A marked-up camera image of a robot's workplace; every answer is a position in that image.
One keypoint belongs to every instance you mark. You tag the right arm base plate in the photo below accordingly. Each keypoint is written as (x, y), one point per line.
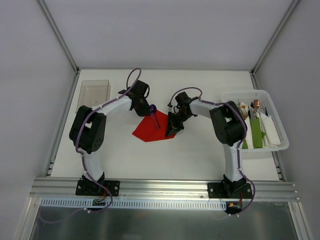
(218, 190)

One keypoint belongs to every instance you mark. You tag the white slotted cable duct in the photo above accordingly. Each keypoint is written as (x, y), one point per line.
(92, 203)

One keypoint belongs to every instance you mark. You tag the red paper napkin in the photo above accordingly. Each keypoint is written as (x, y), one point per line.
(147, 132)

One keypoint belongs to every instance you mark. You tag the aluminium front rail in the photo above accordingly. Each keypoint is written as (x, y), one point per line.
(154, 189)

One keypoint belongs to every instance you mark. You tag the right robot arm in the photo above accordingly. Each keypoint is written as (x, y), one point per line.
(229, 128)

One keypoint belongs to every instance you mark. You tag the left green napkin roll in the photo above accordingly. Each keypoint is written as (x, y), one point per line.
(245, 145)

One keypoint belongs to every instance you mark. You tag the iridescent purple spoon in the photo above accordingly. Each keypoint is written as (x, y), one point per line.
(153, 109)

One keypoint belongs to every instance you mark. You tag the copper spoon in basket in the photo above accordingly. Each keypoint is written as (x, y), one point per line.
(256, 105)

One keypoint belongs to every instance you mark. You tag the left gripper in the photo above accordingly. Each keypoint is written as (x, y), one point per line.
(145, 110)

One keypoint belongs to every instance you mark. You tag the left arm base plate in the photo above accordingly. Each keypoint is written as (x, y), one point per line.
(86, 187)

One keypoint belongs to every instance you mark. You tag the white napkin roll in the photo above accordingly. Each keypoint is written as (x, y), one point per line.
(244, 110)

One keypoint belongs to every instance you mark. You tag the right white napkin rolls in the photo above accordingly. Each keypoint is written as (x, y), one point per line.
(271, 137)

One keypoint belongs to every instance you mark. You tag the white plastic basket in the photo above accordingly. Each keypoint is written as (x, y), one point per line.
(267, 107)

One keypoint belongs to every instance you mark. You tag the clear plastic box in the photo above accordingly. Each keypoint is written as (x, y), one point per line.
(93, 93)

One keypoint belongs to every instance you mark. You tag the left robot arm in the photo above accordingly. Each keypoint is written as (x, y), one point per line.
(88, 128)

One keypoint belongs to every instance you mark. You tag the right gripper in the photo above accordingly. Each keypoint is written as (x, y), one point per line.
(175, 121)

